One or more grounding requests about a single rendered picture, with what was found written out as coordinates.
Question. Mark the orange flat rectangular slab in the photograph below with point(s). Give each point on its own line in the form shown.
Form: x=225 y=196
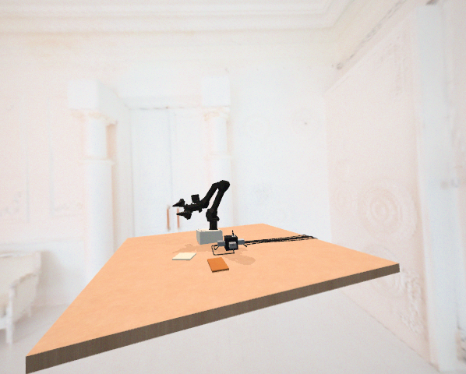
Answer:
x=217 y=264

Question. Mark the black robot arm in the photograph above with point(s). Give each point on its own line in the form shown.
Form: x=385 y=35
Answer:
x=211 y=213

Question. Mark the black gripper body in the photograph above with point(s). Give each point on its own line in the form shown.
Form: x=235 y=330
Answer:
x=189 y=208

